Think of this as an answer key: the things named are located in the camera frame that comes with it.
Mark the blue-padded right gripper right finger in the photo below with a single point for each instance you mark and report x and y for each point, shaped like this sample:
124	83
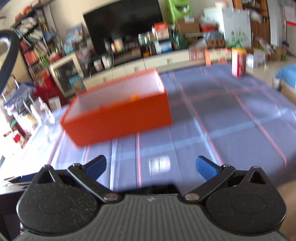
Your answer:
214	175

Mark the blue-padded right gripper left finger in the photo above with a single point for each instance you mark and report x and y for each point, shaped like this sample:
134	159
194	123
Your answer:
86	176

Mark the orange white medicine box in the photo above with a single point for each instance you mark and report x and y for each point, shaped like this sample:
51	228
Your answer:
161	31

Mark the red gift bag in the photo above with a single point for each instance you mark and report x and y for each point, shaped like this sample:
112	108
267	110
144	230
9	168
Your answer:
47	89

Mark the brown cardboard box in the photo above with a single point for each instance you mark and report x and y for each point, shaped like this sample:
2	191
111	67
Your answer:
188	26

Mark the black flat screen television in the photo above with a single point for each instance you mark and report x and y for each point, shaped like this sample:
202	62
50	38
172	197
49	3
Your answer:
121	19

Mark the green stacked storage bins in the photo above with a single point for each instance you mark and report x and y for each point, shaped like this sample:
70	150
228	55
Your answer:
178	9

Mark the orange cardboard box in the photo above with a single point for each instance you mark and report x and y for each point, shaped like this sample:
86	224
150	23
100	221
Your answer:
104	112

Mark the white tv cabinet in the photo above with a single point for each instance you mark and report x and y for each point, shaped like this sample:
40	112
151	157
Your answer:
69	77

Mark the dark wooden bookshelf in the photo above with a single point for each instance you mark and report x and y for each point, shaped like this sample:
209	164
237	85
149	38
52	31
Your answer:
36	30

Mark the white small freezer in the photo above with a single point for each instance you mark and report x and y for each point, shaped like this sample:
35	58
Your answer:
234	24

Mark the orange fruit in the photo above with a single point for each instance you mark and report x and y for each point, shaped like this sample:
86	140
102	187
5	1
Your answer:
134	98

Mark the red yellow can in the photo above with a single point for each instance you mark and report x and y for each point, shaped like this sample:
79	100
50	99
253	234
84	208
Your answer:
238	64

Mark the purple plaid bed sheet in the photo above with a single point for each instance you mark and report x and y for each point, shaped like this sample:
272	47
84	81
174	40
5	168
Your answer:
242	122

